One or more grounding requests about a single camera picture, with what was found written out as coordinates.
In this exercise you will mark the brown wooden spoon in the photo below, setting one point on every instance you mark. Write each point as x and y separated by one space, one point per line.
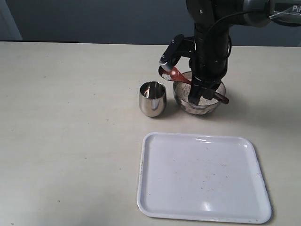
176 76

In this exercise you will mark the steel bowl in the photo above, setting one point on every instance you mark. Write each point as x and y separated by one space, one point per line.
191 108

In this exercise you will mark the white plastic tray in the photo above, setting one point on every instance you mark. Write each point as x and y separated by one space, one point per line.
201 178

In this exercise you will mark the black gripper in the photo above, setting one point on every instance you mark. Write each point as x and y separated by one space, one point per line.
208 50

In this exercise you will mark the small steel cup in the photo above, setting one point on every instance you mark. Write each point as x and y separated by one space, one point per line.
152 98

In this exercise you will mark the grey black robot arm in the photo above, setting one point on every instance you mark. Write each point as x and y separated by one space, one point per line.
253 13

